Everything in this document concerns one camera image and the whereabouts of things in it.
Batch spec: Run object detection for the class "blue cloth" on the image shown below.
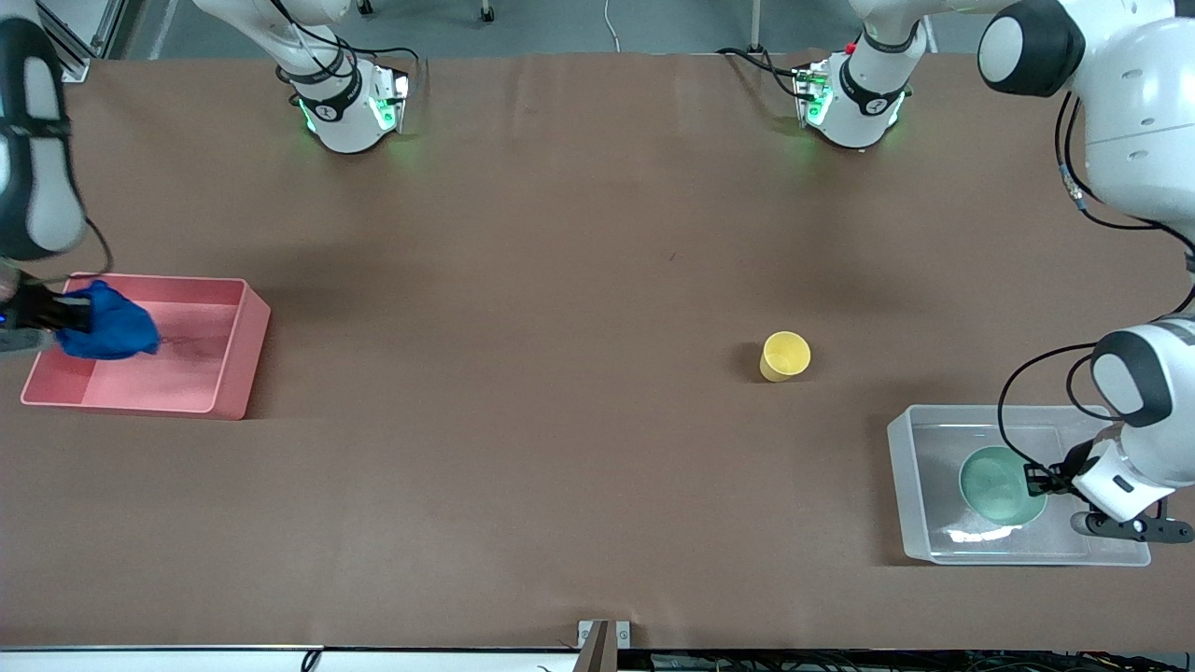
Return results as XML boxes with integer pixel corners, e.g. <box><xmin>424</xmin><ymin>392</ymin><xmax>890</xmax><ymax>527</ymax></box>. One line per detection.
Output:
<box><xmin>54</xmin><ymin>279</ymin><xmax>162</xmax><ymax>362</ymax></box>

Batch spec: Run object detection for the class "mint green bowl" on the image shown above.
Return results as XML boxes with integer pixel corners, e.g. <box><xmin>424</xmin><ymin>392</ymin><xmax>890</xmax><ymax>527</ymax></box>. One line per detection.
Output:
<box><xmin>958</xmin><ymin>445</ymin><xmax>1049</xmax><ymax>526</ymax></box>

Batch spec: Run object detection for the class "yellow plastic cup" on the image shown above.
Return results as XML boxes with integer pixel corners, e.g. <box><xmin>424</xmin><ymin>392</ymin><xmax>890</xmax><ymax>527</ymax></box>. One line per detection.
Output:
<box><xmin>758</xmin><ymin>330</ymin><xmax>813</xmax><ymax>384</ymax></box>

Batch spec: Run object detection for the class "clear plastic box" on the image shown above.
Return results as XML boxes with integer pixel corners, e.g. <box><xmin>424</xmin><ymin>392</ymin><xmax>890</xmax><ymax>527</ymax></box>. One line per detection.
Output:
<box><xmin>886</xmin><ymin>403</ymin><xmax>1153</xmax><ymax>568</ymax></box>

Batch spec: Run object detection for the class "pink plastic bin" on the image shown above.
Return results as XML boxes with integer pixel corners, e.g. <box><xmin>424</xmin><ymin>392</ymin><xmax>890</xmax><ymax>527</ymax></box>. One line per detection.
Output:
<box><xmin>20</xmin><ymin>272</ymin><xmax>273</xmax><ymax>422</ymax></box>

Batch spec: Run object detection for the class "brown table cover sheet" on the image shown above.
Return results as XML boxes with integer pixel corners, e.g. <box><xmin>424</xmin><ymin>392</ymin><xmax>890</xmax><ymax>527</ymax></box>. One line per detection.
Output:
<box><xmin>0</xmin><ymin>49</ymin><xmax>1195</xmax><ymax>652</ymax></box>

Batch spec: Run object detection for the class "aluminium frame profile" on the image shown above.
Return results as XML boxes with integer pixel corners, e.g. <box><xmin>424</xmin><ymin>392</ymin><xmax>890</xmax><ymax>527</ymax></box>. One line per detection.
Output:
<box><xmin>35</xmin><ymin>0</ymin><xmax>143</xmax><ymax>85</ymax></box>

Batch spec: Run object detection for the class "black right base cable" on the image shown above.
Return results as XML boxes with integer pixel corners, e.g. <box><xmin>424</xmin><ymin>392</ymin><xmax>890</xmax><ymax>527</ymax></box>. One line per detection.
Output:
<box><xmin>271</xmin><ymin>0</ymin><xmax>418</xmax><ymax>87</ymax></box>

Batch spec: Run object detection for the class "black base cable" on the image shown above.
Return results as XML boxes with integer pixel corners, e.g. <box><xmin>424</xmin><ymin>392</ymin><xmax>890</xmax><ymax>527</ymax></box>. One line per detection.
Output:
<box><xmin>715</xmin><ymin>44</ymin><xmax>806</xmax><ymax>100</ymax></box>
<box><xmin>271</xmin><ymin>0</ymin><xmax>418</xmax><ymax>87</ymax></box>

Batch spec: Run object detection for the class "metal table edge bracket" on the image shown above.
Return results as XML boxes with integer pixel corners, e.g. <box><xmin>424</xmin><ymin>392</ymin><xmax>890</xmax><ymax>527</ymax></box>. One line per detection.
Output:
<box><xmin>576</xmin><ymin>620</ymin><xmax>632</xmax><ymax>672</ymax></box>

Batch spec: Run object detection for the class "black left base cable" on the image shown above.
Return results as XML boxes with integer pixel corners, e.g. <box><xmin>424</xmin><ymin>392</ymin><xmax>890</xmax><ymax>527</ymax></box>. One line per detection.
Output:
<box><xmin>715</xmin><ymin>44</ymin><xmax>806</xmax><ymax>100</ymax></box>

